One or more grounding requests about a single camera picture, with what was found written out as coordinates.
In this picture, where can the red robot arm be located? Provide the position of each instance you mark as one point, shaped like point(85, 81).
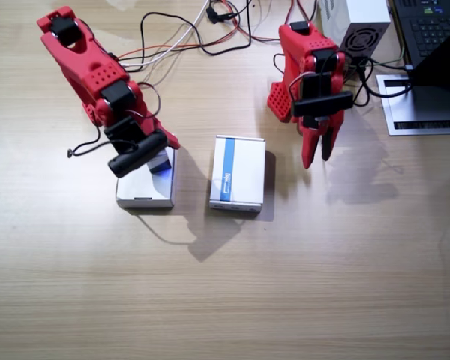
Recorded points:
point(296, 48)
point(82, 56)

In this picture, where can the small plain white box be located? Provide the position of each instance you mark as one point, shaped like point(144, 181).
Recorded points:
point(146, 187)

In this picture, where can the black laptop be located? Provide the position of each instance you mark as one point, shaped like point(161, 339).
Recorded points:
point(435, 26)

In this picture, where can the white box with blue stripe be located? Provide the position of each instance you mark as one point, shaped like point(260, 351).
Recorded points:
point(247, 172)

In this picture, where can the white power supply with fan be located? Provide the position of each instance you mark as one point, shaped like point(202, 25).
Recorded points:
point(360, 15)

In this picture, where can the black webcam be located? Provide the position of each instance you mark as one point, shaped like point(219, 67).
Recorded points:
point(135, 157)
point(322, 103)

